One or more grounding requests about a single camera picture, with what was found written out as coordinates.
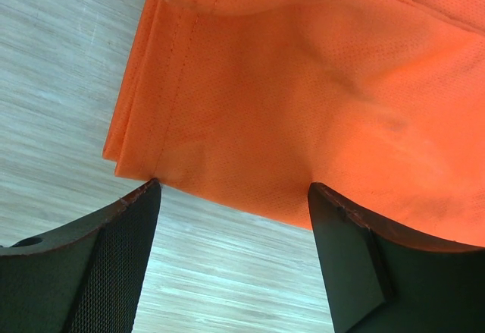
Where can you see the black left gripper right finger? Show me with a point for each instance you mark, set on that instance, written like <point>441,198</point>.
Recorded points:
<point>382,276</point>

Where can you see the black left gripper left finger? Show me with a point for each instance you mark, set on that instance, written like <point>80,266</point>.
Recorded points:
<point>85,276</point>

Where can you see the orange t shirt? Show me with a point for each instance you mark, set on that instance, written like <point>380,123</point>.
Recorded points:
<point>247,102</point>

